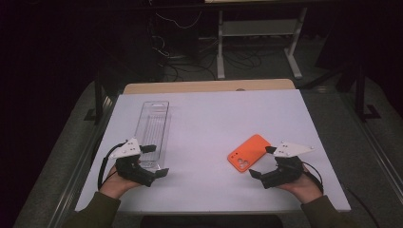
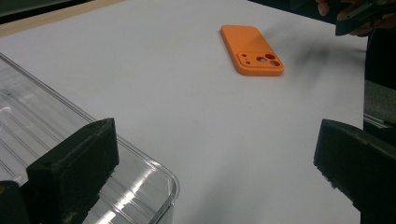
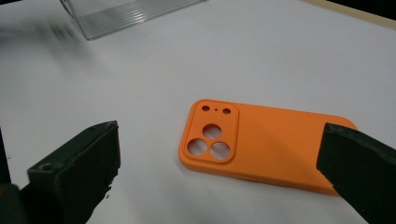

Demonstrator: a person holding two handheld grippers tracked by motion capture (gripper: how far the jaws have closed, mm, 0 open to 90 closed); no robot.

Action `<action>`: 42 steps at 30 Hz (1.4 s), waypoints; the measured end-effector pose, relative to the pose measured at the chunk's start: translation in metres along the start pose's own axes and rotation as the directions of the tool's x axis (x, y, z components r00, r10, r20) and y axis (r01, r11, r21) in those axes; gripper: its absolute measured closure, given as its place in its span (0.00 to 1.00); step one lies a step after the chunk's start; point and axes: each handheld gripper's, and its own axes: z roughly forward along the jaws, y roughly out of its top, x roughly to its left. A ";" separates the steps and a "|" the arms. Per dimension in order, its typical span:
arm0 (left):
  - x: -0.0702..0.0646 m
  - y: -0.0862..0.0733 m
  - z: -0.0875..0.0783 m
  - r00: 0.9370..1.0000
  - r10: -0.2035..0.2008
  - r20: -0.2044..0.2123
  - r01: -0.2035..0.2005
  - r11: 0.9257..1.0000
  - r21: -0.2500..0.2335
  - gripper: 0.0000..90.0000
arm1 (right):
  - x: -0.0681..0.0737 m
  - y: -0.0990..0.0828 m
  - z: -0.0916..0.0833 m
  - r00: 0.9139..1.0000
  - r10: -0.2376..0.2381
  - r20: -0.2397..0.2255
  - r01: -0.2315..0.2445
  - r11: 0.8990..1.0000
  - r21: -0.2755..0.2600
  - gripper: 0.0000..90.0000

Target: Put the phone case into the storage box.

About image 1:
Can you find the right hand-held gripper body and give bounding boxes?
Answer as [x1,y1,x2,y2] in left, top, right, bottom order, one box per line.
[259,141,316,190]

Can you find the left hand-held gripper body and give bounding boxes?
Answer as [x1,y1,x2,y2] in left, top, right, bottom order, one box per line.
[108,137,157,188]

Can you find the orange phone case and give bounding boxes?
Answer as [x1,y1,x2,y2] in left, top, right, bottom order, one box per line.
[226,133,273,174]

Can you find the clear plastic tray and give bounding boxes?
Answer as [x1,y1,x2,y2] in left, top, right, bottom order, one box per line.
[127,100,173,174]

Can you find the person's left hand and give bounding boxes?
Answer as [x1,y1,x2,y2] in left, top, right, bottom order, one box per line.
[99,164,143,200]

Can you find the person's right hand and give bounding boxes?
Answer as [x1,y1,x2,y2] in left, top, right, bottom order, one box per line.
[277,165,324,205]

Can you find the white table mat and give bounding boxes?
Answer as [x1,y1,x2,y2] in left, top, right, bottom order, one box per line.
[74,88,352,214]

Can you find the black chair seat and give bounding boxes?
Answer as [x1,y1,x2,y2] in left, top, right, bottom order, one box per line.
[141,215,284,228]

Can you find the black metal stand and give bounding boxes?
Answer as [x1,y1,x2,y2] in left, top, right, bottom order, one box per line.
[84,75,106,125]
[355,63,382,123]

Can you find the right hand-held gripper cable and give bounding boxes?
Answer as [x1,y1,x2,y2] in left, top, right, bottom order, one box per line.
[300,161,325,195]

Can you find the hand-held gripper cable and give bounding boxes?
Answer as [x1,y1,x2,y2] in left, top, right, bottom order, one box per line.
[97,142,127,191]
[300,161,325,195]

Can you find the left hand-held gripper cable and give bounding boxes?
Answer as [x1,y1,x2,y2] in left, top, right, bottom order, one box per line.
[97,142,127,191]

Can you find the metal floor rail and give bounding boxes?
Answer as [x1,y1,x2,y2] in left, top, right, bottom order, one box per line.
[47,94,118,228]
[341,94,403,199]

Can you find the black floor cable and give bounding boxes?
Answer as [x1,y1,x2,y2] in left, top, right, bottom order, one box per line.
[343,185,381,228]

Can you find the tangle of black cables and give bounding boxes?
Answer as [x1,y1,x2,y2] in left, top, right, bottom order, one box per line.
[163,47,264,82]

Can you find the white metal desk frame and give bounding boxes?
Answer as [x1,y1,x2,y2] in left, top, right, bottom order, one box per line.
[217,7,308,80]

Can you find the white cable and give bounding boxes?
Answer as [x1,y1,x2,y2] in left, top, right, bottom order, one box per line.
[155,10,203,30]

